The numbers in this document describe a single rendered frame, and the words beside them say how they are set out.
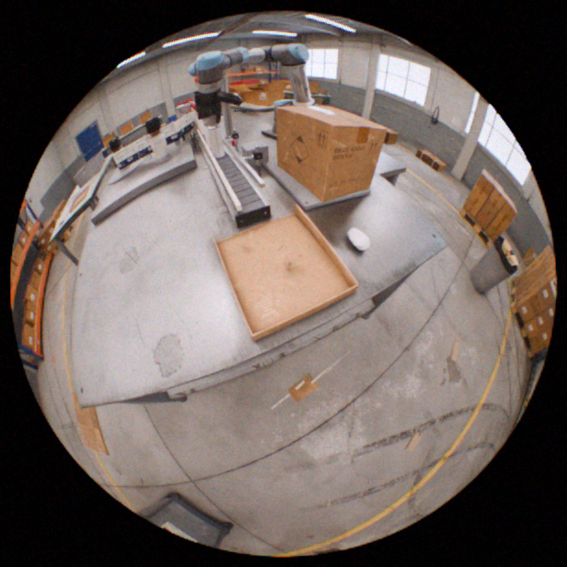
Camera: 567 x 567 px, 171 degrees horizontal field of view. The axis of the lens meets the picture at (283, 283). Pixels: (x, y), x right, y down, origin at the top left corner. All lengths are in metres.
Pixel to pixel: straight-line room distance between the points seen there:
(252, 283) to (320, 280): 0.16
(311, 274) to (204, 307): 0.27
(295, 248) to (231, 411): 1.06
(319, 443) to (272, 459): 0.31
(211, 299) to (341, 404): 1.05
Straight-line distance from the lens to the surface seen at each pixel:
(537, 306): 3.42
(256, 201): 0.61
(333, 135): 0.55
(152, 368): 0.53
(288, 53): 1.01
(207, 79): 0.65
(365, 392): 1.36
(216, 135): 0.91
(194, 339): 0.47
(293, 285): 0.47
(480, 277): 2.46
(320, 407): 1.28
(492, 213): 3.58
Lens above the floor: 1.25
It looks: 62 degrees down
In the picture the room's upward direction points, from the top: straight up
